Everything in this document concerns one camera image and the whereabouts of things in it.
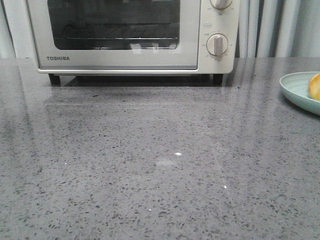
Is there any yellow striped croissant bread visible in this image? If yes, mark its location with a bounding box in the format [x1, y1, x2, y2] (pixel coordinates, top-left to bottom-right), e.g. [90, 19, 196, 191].
[307, 73, 320, 101]

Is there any oven knob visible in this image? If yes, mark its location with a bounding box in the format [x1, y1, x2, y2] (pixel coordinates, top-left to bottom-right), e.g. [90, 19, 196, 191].
[206, 34, 228, 57]
[210, 0, 232, 10]

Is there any light green round plate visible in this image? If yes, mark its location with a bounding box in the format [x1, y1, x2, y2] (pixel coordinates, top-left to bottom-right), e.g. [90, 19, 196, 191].
[279, 71, 320, 116]

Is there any upper oven knob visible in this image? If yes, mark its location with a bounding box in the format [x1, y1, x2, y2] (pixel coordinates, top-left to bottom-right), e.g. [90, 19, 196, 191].
[210, 0, 232, 10]

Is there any white Toshiba toaster oven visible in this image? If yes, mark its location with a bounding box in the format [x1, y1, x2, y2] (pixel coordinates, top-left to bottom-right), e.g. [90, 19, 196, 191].
[26, 0, 241, 85]

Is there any lower oven knob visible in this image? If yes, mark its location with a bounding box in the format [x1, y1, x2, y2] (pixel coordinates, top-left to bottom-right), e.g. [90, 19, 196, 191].
[206, 34, 228, 57]

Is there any metal oven wire rack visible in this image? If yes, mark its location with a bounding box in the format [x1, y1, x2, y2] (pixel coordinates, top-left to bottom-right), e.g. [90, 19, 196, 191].
[63, 23, 180, 40]

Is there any glass oven door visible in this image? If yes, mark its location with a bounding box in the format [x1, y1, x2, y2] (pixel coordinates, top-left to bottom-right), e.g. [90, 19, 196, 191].
[27, 0, 201, 70]

